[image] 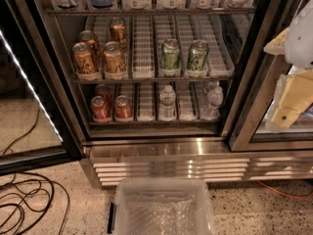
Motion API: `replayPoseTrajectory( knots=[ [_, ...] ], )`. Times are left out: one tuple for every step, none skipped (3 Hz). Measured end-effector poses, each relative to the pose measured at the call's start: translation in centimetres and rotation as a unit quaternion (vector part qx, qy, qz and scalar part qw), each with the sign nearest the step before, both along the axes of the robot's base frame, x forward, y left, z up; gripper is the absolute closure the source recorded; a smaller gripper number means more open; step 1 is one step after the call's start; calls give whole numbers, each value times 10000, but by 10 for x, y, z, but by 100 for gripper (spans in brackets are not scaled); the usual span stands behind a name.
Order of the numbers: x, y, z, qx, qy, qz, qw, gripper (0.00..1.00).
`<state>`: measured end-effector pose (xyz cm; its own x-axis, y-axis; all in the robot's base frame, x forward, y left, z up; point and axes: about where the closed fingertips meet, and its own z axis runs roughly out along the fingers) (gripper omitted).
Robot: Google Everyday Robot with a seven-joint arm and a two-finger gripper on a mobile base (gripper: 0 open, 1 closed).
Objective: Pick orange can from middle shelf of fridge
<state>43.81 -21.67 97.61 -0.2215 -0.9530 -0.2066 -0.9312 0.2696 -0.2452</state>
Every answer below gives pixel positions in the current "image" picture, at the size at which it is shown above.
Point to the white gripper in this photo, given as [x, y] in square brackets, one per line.
[300, 43]

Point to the orange can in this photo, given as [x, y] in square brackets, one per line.
[89, 37]
[118, 31]
[114, 58]
[83, 58]

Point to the closed right fridge door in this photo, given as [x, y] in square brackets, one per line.
[253, 87]

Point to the right green can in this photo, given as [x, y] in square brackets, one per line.
[197, 54]

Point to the green can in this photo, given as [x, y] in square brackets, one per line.
[197, 54]
[170, 54]

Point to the left green can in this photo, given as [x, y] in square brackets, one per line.
[170, 54]

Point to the stainless steel fridge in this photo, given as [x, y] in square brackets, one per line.
[187, 146]

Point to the red can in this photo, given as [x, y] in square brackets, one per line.
[100, 108]
[123, 107]
[104, 91]

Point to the rear left red can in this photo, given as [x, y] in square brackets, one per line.
[104, 91]

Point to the front left red can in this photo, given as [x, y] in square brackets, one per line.
[100, 108]

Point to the open glass fridge door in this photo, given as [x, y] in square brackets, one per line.
[35, 127]

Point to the right rear water bottle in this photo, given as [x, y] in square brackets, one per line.
[209, 85]

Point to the water bottle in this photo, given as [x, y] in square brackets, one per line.
[166, 106]
[209, 85]
[213, 101]

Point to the right front water bottle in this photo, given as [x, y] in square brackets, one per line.
[213, 101]

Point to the middle water bottle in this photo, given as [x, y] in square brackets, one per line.
[166, 106]

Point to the clear plastic bin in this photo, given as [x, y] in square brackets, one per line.
[161, 206]

